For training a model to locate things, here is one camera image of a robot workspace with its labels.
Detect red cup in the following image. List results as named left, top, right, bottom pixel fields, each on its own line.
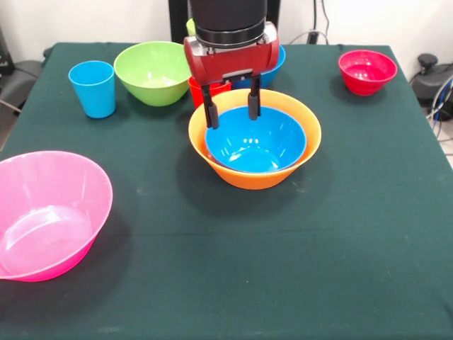
left=188, top=76, right=233, bottom=109

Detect orange bowl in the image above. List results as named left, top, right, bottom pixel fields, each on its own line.
left=188, top=88, right=322, bottom=191

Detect tangled cables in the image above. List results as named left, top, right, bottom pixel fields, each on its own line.
left=426, top=78, right=453, bottom=142

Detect large pink bowl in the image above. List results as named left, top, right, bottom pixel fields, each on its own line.
left=0, top=150, right=114, bottom=283

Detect blue bowl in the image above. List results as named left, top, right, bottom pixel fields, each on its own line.
left=205, top=105, right=307, bottom=174
left=231, top=44, right=287, bottom=89

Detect blue cup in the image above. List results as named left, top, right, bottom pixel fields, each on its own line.
left=68, top=60, right=117, bottom=119

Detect black wall cable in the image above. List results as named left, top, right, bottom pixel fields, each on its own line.
left=307, top=0, right=331, bottom=45

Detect dark green tablecloth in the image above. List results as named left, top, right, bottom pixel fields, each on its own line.
left=0, top=41, right=453, bottom=340

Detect green bowl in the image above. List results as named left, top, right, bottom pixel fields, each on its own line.
left=113, top=40, right=194, bottom=108

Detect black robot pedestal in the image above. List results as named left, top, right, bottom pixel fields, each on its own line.
left=168, top=0, right=281, bottom=45

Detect small pink-red bowl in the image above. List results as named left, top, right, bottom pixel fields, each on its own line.
left=338, top=49, right=398, bottom=97

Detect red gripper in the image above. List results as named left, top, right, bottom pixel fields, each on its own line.
left=183, top=21, right=281, bottom=130

